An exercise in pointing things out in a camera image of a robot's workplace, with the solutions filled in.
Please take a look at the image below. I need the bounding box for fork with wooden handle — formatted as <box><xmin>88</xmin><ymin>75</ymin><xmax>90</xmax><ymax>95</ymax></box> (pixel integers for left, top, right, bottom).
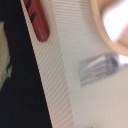
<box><xmin>79</xmin><ymin>54</ymin><xmax>128</xmax><ymax>86</ymax></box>

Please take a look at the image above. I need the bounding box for round wooden plate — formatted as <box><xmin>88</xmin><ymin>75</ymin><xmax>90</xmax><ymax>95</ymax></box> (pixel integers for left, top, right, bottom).
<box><xmin>90</xmin><ymin>0</ymin><xmax>128</xmax><ymax>57</ymax></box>

